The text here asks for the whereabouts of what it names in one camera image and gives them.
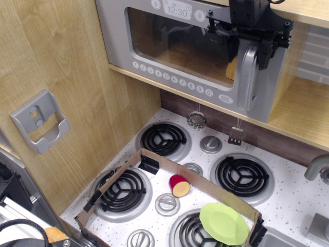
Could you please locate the grey toy sink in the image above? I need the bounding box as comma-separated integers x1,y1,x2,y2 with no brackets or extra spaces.
258,213,328,246

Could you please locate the back right stove burner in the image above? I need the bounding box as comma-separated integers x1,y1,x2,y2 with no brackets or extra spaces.
209,153,275,206

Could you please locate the grey back stove knob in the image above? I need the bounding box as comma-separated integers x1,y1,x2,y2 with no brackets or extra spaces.
199,136,223,154

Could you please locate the front right stove burner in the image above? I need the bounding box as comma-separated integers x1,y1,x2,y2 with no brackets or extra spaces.
168,208,228,247

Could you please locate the red yellow toy fruit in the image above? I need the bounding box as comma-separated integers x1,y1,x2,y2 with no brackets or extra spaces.
169,174,191,198

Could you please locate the hanging silver spatula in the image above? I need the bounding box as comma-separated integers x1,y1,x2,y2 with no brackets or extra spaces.
228,118,244,146

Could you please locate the black cable bottom left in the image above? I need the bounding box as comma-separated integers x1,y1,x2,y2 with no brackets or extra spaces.
0,219,49,247

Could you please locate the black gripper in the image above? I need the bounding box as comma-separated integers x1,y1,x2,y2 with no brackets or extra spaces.
206,1,294,70

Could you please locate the grey front stove knob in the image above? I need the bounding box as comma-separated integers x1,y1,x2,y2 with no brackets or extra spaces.
127,229,155,247

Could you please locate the hanging silver strainer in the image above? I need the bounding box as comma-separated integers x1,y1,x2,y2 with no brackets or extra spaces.
187,103,207,130

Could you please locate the front left stove burner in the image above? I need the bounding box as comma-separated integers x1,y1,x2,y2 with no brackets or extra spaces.
94,167,153,223

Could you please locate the cardboard barrier frame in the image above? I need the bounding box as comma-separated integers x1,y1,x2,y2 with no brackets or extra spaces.
76,149,267,246

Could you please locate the grey toy faucet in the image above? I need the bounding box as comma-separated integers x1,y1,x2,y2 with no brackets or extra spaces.
304,154,328,185

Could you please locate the grey middle stove knob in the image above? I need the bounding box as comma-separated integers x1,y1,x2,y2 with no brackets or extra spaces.
183,163,203,176

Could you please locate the orange object bottom left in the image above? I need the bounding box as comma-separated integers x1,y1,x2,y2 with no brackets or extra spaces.
45,227,67,243

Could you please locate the green toy plate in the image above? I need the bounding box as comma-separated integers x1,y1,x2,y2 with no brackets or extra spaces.
199,203,249,245

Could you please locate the grey toy microwave door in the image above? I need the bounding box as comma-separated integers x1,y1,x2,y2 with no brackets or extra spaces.
96,1,288,122

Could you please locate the grey centre stove knob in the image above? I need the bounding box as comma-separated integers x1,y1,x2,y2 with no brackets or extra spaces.
155,193,180,217

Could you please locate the grey stove knob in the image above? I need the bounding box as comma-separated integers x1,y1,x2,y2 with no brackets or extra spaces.
155,193,180,217
199,136,223,154
183,163,203,176
127,229,155,247

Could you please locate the yellow toy corn cob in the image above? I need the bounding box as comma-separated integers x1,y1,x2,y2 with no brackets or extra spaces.
225,56,237,80

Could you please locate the wooden shelf unit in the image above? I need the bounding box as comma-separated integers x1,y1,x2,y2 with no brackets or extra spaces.
108,1,328,151

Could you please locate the stove burner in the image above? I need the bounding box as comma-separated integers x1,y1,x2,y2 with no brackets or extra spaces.
135,122,192,163
168,208,228,247
209,153,275,206
94,167,153,223

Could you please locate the grey wall phone holder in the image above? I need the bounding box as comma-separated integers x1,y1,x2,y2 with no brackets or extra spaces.
10,90,70,154

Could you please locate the back left stove burner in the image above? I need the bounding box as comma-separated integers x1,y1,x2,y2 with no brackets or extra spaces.
135,122,192,163

